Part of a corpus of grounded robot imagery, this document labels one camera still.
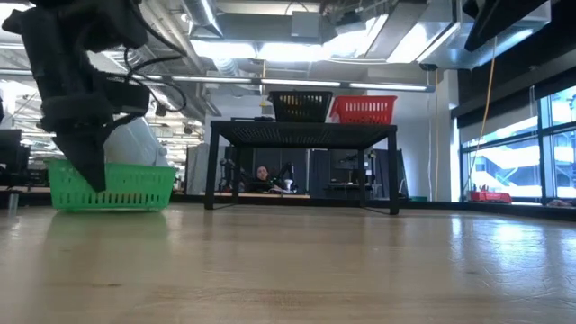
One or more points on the white mug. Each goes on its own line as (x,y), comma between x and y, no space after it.
(135,144)

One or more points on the long ceiling light strip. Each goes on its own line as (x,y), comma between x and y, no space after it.
(279,82)

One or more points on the silver ceiling duct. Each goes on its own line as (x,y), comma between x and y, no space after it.
(204,15)

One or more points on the red plastic basket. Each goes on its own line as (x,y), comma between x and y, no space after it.
(363,109)

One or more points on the black background robot arm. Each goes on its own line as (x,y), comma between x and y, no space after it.
(288,177)

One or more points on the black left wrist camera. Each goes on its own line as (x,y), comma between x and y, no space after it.
(128,96)

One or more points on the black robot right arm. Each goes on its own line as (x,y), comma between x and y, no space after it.
(499,20)

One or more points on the person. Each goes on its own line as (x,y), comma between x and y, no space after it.
(263,176)

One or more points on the black perforated metal riser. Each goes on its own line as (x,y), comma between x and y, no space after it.
(301,132)

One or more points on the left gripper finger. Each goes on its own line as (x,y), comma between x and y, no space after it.
(87,157)

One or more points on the red box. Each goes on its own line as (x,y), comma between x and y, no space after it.
(490,196)

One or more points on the black background monitor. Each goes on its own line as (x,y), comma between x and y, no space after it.
(11,150)

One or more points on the green plastic basket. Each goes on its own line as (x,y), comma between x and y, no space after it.
(126,189)

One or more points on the black plastic basket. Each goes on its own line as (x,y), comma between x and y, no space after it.
(300,107)

